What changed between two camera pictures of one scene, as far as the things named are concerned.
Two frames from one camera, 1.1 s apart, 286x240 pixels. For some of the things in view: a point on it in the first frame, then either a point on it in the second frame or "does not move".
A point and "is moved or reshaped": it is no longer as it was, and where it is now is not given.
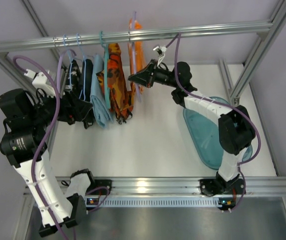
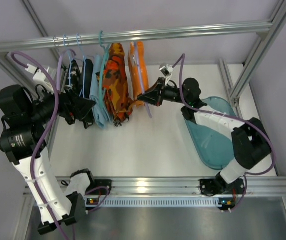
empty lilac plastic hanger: (58, 68) does not move
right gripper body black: (152, 74) to (160, 91)
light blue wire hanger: (84, 87) does not move
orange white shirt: (139, 59) is moved or reshaped
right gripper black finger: (139, 78) to (149, 97)
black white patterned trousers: (73, 83) does not move
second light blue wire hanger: (70, 83) does not move
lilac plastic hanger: (133, 25) to (147, 109)
